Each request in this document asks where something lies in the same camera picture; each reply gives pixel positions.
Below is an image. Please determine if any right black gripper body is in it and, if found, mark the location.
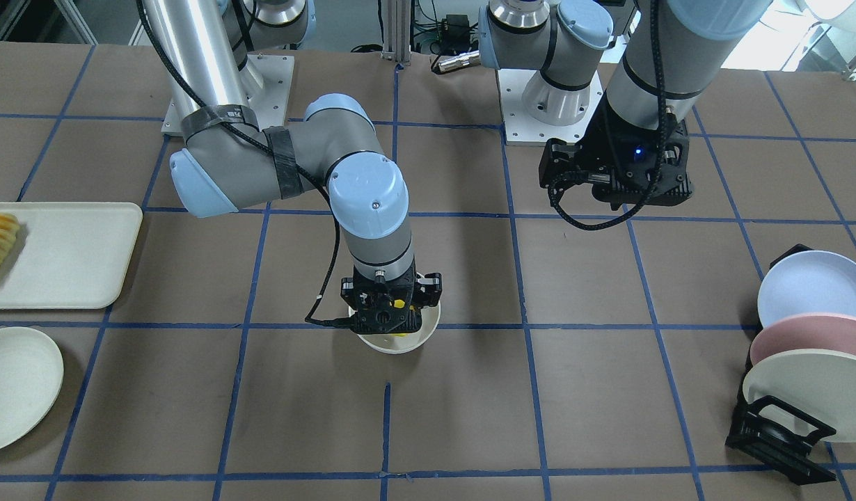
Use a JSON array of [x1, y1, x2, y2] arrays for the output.
[[341, 269, 422, 334]]

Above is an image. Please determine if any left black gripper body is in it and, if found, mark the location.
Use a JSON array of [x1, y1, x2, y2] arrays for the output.
[[585, 104, 693, 208]]

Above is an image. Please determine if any white ceramic bowl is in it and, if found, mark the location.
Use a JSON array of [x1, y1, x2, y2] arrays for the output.
[[357, 303, 442, 354]]

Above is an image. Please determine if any yellow lemon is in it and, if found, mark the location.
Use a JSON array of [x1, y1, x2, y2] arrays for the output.
[[392, 299, 408, 337]]

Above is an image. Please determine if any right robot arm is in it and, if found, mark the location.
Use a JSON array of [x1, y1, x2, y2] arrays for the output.
[[136, 1, 442, 336]]

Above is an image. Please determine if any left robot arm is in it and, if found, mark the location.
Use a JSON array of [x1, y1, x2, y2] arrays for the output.
[[478, 1, 769, 209]]

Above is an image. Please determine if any silver metal cylinder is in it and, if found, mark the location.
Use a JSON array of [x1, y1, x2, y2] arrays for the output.
[[431, 50, 481, 75]]

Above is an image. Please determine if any light blue plate in rack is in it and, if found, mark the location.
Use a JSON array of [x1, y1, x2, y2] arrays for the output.
[[756, 250, 856, 327]]

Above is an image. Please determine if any pink plate in rack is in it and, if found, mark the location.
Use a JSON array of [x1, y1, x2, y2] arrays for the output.
[[750, 312, 856, 365]]

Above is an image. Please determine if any cream plate in rack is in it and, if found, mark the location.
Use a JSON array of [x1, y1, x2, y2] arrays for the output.
[[742, 349, 856, 442]]

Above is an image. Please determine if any cream rectangular tray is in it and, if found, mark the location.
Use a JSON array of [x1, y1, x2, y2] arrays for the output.
[[0, 202, 143, 310]]

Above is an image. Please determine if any black dish rack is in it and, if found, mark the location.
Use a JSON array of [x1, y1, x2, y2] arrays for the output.
[[726, 245, 836, 486]]

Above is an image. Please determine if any cream round plate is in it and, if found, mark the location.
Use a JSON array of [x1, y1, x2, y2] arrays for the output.
[[0, 326, 63, 450]]

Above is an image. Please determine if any aluminium frame post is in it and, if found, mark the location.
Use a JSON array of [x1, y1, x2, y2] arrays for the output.
[[379, 0, 414, 67]]

